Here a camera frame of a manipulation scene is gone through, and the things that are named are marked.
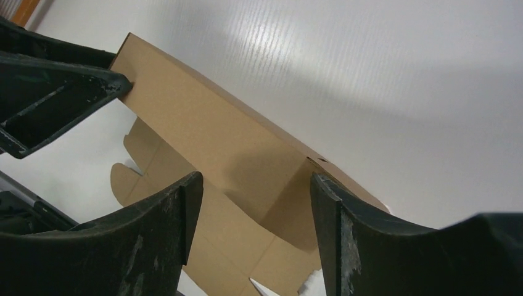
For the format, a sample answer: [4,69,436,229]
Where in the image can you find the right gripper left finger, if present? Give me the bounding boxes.
[1,172,204,295]

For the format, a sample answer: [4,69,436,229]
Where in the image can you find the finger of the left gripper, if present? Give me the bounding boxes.
[1,52,133,159]
[1,17,116,69]

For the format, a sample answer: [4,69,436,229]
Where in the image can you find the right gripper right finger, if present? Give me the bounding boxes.
[310,173,522,295]

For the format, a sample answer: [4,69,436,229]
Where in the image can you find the brown cardboard box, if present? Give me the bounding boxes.
[110,34,385,295]

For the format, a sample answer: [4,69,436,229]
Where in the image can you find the orange wooden rack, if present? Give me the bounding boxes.
[10,0,40,27]

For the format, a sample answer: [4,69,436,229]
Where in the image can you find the aluminium frame rails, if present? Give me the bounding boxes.
[1,172,78,235]

